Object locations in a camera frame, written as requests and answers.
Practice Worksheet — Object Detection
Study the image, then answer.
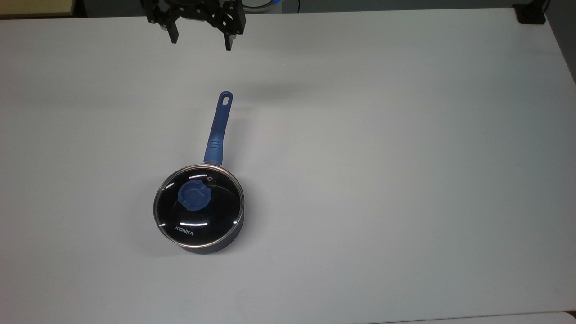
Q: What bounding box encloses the dark saucepan with blue handle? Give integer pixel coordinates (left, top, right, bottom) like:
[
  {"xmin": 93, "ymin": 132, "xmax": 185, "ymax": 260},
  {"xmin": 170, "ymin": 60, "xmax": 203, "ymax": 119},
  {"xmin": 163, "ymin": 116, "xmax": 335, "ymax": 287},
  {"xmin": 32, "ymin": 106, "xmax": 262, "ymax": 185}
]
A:
[{"xmin": 153, "ymin": 91, "xmax": 247, "ymax": 256}]

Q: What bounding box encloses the wooden board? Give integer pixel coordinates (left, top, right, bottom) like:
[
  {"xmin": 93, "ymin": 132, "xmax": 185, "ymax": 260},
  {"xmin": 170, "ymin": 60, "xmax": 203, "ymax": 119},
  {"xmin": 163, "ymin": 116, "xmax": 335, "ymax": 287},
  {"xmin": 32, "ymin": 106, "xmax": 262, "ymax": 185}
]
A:
[{"xmin": 0, "ymin": 0, "xmax": 76, "ymax": 19}]

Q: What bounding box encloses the black corner clamp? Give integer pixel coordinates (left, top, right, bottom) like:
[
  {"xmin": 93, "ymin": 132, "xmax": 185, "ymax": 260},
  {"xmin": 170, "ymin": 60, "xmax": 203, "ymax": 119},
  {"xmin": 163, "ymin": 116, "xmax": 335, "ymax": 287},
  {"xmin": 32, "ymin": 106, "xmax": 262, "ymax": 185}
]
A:
[{"xmin": 514, "ymin": 1, "xmax": 548, "ymax": 25}]

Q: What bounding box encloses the white adjoining table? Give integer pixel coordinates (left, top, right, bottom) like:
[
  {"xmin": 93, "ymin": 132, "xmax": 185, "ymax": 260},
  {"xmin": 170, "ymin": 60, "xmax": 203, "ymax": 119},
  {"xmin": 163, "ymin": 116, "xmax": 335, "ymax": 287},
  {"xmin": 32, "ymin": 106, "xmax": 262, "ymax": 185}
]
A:
[{"xmin": 373, "ymin": 310, "xmax": 576, "ymax": 324}]

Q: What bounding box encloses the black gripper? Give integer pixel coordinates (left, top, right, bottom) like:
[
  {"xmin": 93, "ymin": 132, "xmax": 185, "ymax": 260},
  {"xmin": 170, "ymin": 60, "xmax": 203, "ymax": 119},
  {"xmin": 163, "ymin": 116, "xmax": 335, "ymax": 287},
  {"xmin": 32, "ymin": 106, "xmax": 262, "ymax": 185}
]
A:
[{"xmin": 141, "ymin": 0, "xmax": 247, "ymax": 52}]

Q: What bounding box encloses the glass lid with blue knob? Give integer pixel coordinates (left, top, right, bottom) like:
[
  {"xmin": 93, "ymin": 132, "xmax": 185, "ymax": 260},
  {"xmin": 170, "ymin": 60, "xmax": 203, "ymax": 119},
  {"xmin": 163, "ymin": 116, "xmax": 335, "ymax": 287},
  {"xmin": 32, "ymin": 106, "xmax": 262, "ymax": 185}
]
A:
[{"xmin": 154, "ymin": 164, "xmax": 245, "ymax": 248}]

